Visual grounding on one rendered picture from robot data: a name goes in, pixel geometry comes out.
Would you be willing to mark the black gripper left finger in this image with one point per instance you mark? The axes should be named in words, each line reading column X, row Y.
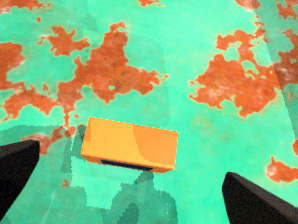
column 17, row 162

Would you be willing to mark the orange block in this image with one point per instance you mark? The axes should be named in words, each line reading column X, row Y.
column 129, row 146

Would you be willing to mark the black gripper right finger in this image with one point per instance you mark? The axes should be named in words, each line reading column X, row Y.
column 248, row 203

